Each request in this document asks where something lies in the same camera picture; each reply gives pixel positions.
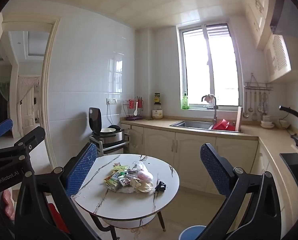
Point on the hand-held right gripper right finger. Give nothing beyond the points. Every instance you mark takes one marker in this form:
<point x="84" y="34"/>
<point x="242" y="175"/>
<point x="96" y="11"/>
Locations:
<point x="213" y="170"/>

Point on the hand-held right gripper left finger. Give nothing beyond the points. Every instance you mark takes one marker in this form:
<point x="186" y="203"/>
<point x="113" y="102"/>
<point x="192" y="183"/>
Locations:
<point x="82" y="170"/>

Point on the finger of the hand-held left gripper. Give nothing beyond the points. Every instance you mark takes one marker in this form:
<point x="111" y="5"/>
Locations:
<point x="32" y="135"/>
<point x="2" y="127"/>

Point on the pile of snack wrappers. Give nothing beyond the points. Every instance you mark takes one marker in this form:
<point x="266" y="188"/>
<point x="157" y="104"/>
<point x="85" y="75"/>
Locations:
<point x="116" y="178"/>

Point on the black plastic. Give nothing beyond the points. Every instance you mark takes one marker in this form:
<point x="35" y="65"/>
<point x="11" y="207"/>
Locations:
<point x="160" y="186"/>

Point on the clear plastic bag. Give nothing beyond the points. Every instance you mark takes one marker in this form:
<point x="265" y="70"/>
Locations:
<point x="141" y="166"/>

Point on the pink plastic bag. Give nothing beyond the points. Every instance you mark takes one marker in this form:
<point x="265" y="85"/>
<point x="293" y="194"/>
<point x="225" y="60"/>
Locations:
<point x="146" y="176"/>

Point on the beige paper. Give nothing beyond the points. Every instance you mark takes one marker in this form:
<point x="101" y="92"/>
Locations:
<point x="144" y="187"/>

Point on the blue plastic bucket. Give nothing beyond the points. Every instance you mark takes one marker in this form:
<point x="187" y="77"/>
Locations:
<point x="192" y="232"/>

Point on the person's left hand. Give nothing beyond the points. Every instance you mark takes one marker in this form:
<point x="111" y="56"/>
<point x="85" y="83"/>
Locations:
<point x="8" y="202"/>

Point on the white kitchen cart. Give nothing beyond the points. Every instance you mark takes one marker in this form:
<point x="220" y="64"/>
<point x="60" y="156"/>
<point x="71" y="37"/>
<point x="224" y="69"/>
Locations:
<point x="100" y="147"/>

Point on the white panel door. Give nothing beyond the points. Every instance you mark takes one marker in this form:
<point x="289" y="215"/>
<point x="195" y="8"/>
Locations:
<point x="26" y="105"/>

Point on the silver electric cooker black lid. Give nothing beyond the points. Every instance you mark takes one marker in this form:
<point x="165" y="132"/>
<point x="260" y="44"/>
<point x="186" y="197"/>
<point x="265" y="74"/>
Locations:
<point x="109" y="135"/>

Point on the red plastic basin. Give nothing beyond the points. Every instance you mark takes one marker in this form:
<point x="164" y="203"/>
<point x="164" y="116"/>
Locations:
<point x="223" y="125"/>

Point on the steel sink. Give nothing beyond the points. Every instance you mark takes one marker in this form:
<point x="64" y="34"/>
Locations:
<point x="191" y="124"/>

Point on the round marble table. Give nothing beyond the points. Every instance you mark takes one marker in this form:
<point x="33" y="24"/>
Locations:
<point x="161" y="170"/>

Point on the red plastic item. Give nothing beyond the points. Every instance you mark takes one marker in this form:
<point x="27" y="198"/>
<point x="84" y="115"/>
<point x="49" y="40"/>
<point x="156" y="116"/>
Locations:
<point x="56" y="217"/>

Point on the metal faucet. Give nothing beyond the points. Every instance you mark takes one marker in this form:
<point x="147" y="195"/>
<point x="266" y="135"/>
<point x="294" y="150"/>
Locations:
<point x="215" y="115"/>

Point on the wooden cutting board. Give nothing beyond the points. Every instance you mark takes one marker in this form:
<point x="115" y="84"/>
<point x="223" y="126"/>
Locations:
<point x="239" y="118"/>

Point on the metal ladle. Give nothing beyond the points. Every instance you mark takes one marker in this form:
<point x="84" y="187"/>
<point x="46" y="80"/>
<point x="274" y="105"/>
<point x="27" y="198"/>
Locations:
<point x="245" y="115"/>

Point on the metal spatula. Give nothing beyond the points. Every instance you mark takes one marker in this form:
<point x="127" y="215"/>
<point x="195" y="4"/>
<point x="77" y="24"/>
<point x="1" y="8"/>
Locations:
<point x="254" y="116"/>

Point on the stack of white bowls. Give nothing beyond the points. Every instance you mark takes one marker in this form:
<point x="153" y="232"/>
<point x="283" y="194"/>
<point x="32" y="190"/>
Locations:
<point x="266" y="123"/>

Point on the metal spoon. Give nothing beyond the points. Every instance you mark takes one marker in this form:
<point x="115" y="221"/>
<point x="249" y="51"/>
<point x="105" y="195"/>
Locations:
<point x="260" y="108"/>
<point x="250" y="108"/>

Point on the pink cloth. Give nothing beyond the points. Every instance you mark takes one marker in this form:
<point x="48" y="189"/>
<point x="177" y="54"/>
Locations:
<point x="209" y="97"/>

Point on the green plastic bottle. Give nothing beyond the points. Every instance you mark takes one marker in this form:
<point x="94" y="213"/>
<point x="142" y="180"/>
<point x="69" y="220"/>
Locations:
<point x="185" y="103"/>

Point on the black gas stove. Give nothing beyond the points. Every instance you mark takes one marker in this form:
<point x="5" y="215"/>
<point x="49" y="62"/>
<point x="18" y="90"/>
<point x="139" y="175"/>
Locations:
<point x="292" y="162"/>

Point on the glass jar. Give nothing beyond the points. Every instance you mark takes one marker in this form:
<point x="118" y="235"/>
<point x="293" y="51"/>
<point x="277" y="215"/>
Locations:
<point x="157" y="114"/>

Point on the white plastic spoon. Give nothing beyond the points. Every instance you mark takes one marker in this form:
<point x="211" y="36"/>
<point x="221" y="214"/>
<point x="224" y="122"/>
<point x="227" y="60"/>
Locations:
<point x="136" y="109"/>

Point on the metal skimmer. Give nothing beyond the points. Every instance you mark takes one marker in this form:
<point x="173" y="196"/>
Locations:
<point x="264" y="105"/>

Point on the dark bottle yellow label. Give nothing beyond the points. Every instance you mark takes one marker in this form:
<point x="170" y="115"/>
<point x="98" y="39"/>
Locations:
<point x="157" y="98"/>

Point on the sliding window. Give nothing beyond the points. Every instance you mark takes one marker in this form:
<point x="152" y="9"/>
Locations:
<point x="221" y="75"/>

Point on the cream lattice door cabinet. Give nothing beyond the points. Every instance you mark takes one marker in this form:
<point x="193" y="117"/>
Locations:
<point x="278" y="57"/>

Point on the dark range hood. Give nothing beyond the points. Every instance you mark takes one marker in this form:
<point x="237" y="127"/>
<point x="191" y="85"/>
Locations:
<point x="288" y="10"/>

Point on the cream door frame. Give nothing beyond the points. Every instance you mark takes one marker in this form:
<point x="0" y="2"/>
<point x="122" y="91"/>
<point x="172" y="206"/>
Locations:
<point x="50" y="80"/>

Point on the white wall socket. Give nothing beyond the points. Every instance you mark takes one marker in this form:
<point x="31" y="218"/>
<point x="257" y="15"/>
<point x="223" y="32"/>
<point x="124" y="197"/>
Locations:
<point x="111" y="101"/>

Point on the metal utensil rail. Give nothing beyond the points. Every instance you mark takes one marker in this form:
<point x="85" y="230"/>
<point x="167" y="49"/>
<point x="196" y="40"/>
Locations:
<point x="258" y="88"/>

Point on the cream wall cabinet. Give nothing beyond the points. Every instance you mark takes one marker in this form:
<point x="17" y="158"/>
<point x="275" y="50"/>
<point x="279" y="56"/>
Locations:
<point x="255" y="12"/>

